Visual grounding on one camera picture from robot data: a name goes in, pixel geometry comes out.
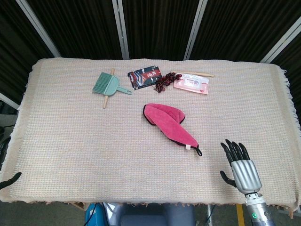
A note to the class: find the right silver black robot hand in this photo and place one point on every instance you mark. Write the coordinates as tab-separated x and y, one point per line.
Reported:
245	174

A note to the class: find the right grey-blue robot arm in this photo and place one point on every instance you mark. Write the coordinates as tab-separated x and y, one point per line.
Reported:
258	212

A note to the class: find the dark printed card box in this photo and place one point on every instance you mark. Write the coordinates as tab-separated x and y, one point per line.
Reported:
145	76

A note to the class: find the dark red grape bunch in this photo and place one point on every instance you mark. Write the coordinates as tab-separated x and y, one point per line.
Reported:
164	81

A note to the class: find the beige woven tablecloth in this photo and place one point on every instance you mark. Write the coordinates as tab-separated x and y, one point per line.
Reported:
70	153

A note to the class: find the grey-blue robot torso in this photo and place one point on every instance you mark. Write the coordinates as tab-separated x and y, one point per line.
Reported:
152	216

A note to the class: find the metal table leg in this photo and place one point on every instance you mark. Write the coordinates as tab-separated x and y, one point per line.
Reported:
209	215

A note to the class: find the pink microfiber cloth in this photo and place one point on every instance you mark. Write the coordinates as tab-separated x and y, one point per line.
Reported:
169	127

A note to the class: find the slender wooden stick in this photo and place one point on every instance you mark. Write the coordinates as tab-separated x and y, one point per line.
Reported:
202	74

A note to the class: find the pink wet wipes pack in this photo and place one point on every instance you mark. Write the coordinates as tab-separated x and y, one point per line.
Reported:
191	83

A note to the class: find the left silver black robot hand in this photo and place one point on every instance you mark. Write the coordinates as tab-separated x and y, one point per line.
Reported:
10	180

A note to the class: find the green plastic hand brush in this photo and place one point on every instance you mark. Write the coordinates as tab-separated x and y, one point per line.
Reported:
110	86

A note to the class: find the thick wooden stick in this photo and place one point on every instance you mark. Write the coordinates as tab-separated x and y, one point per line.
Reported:
105	102

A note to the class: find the dark ribbed partition panel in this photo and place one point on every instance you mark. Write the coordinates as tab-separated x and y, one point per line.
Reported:
240	28
11	47
80	28
157	28
292	75

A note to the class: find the grey metal partition post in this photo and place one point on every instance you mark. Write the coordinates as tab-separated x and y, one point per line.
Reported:
38	28
195	28
282	40
8	100
121	28

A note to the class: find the blue plastic cover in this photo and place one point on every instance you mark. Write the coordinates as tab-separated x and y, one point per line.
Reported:
92	215

